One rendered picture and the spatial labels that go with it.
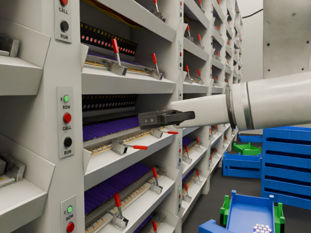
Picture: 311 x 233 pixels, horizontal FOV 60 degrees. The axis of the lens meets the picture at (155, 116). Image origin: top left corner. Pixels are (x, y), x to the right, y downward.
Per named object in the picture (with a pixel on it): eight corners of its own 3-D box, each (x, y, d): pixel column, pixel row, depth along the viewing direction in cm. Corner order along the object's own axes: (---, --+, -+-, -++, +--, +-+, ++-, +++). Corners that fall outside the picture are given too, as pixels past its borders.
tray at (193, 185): (204, 184, 178) (212, 165, 175) (177, 226, 122) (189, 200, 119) (177, 170, 185) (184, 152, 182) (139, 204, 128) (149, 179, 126)
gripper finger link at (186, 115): (208, 108, 48) (188, 111, 52) (175, 114, 43) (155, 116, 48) (209, 115, 48) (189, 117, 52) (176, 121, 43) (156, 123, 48)
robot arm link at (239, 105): (247, 82, 51) (231, 85, 52) (245, 81, 43) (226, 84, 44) (254, 126, 51) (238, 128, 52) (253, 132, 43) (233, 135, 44)
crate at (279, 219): (281, 217, 147) (282, 202, 146) (284, 235, 128) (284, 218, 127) (225, 208, 158) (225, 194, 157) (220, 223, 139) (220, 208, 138)
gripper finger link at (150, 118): (171, 108, 50) (139, 113, 53) (165, 109, 47) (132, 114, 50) (173, 125, 50) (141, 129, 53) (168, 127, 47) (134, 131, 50)
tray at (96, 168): (172, 142, 110) (180, 121, 108) (77, 195, 54) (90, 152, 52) (130, 123, 116) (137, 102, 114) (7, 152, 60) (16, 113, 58)
